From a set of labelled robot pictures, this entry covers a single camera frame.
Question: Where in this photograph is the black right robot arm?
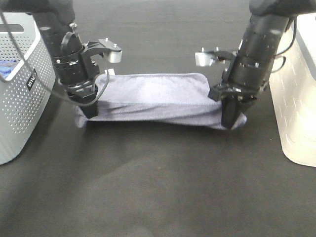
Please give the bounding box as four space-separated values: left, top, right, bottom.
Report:
209 0 316 129

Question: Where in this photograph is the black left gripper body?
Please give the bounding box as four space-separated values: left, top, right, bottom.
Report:
64 80 98 106

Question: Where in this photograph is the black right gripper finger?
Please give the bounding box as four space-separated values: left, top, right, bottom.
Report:
208 90 223 102
221 97 254 129

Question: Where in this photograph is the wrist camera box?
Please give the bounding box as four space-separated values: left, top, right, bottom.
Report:
84 38 122 64
195 47 237 67

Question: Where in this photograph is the grey perforated laundry basket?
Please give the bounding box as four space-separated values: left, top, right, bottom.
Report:
0 12 56 164

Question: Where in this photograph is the cream plastic basket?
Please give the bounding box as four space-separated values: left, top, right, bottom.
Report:
270 13 316 167

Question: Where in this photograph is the grey-blue towel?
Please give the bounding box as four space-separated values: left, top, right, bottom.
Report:
74 73 247 131

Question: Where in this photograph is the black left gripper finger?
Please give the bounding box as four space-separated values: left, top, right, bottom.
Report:
81 102 98 119

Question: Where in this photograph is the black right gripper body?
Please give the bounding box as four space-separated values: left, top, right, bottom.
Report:
210 82 258 100

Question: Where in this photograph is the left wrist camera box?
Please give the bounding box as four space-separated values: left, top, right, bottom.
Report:
84 38 122 64

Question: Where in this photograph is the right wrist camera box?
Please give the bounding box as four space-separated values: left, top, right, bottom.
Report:
195 47 237 67

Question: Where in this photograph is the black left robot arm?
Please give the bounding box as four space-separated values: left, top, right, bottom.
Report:
0 0 101 119

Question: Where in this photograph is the blue cloth in basket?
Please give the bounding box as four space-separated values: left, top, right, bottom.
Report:
0 60 18 78

